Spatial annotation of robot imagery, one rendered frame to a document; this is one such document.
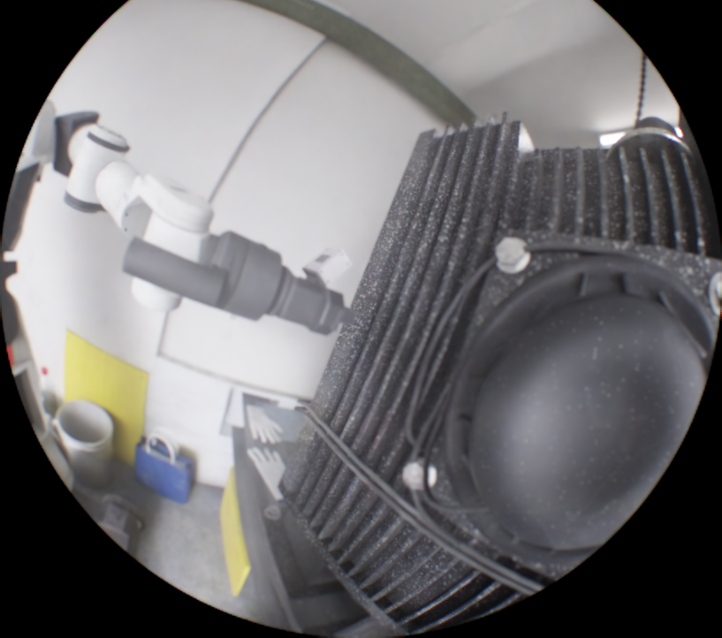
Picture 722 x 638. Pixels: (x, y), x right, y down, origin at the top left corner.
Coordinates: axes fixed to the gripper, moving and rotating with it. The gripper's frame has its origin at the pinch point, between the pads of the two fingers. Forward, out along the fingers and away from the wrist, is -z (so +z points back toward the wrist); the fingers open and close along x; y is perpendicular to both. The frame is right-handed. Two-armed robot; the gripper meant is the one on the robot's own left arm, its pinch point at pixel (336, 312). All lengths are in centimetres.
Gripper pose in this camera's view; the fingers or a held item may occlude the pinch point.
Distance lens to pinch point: 35.5
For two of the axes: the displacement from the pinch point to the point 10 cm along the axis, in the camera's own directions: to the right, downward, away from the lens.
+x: 5.8, 1.6, -8.0
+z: -7.2, -3.5, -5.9
